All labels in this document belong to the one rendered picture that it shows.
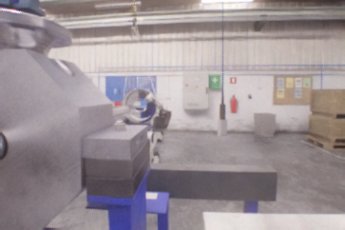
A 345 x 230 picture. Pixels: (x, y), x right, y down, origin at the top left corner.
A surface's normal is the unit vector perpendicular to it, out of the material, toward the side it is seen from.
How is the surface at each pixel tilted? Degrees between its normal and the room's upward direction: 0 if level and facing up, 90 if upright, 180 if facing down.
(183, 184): 90
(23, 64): 90
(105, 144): 90
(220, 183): 90
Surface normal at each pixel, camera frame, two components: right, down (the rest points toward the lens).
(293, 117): -0.11, 0.04
